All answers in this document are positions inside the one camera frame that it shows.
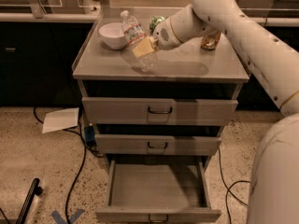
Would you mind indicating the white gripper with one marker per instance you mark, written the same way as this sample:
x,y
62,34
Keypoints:
x,y
163,36

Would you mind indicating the clear plastic water bottle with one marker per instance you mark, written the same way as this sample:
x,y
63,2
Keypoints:
x,y
134,33

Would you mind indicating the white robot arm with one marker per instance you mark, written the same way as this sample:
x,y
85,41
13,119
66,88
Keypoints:
x,y
274,182

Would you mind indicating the top grey drawer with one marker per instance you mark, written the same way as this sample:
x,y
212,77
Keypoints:
x,y
150,111

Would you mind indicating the grey drawer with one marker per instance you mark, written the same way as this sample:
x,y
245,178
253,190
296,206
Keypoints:
x,y
150,111
157,190
157,144

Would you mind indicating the grey metal drawer cabinet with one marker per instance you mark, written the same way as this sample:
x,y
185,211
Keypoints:
x,y
187,72

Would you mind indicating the middle grey drawer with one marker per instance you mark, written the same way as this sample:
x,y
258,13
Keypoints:
x,y
157,144

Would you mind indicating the dark counter cabinet left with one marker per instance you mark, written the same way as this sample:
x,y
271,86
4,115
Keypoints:
x,y
36,62

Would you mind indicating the bottom grey drawer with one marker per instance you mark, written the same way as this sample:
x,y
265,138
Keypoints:
x,y
157,190

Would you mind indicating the green snack bag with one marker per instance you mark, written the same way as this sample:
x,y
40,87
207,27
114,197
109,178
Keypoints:
x,y
155,20

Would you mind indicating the white ceramic bowl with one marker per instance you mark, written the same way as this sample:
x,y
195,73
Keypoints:
x,y
113,36

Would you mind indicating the orange soda can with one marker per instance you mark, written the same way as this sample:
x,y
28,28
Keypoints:
x,y
210,42

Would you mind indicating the blue power adapter box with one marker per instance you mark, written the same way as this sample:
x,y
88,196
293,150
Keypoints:
x,y
89,136

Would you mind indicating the white paper sheet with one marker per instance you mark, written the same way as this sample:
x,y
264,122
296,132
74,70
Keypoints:
x,y
60,120

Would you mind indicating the black bar lower left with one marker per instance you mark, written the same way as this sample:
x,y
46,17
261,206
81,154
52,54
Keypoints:
x,y
34,190

